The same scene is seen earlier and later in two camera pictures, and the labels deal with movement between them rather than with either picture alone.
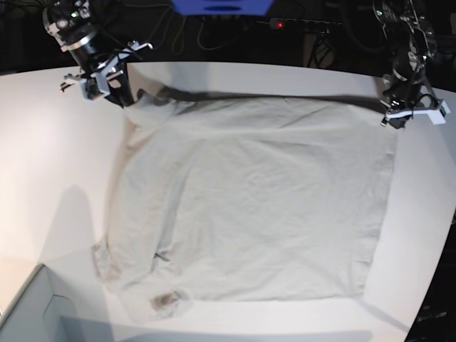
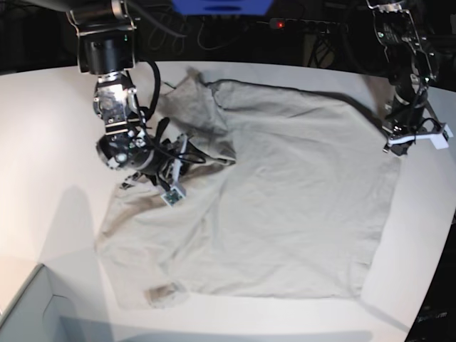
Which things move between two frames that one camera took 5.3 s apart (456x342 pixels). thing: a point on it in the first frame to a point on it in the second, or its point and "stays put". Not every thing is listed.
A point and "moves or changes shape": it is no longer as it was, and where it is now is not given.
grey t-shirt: (243, 198) moves or changes shape
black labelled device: (436, 320) stays put
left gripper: (109, 78) to (156, 157)
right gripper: (405, 97) to (402, 130)
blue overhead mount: (222, 7) stays put
